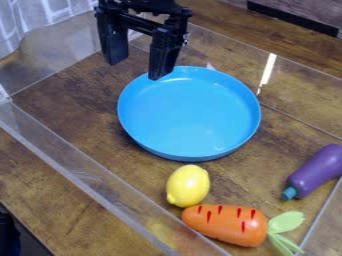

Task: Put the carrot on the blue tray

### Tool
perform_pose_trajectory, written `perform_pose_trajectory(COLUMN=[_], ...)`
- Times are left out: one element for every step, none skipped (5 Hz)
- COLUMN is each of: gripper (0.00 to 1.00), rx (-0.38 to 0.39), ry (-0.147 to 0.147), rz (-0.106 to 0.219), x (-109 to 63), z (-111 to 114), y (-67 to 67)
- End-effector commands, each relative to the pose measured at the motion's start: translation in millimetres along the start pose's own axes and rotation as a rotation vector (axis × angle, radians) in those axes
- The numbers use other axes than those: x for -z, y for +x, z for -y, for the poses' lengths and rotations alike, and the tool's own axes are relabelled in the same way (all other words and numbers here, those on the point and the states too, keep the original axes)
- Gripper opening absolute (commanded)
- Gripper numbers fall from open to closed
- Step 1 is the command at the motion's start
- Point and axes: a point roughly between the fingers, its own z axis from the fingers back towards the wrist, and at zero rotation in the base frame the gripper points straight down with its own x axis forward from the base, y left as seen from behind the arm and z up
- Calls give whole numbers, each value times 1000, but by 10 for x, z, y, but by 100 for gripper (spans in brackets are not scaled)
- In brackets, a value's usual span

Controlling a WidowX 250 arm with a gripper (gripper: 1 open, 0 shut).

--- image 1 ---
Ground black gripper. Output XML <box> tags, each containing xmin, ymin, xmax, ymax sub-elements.
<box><xmin>95</xmin><ymin>0</ymin><xmax>192</xmax><ymax>80</ymax></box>

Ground yellow toy lemon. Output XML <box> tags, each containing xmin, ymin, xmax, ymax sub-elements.
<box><xmin>166</xmin><ymin>164</ymin><xmax>211</xmax><ymax>208</ymax></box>

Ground orange toy carrot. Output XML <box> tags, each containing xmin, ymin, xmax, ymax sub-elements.
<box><xmin>182</xmin><ymin>204</ymin><xmax>305</xmax><ymax>256</ymax></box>

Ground blue round tray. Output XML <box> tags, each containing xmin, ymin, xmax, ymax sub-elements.
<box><xmin>118</xmin><ymin>66</ymin><xmax>262</xmax><ymax>162</ymax></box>

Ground white patterned curtain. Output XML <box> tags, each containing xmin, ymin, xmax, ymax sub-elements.
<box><xmin>0</xmin><ymin>0</ymin><xmax>98</xmax><ymax>59</ymax></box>

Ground purple toy eggplant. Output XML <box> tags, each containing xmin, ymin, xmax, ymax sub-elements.
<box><xmin>281</xmin><ymin>144</ymin><xmax>342</xmax><ymax>201</ymax></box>

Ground clear acrylic enclosure wall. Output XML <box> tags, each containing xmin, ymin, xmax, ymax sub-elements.
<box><xmin>0</xmin><ymin>14</ymin><xmax>342</xmax><ymax>256</ymax></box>

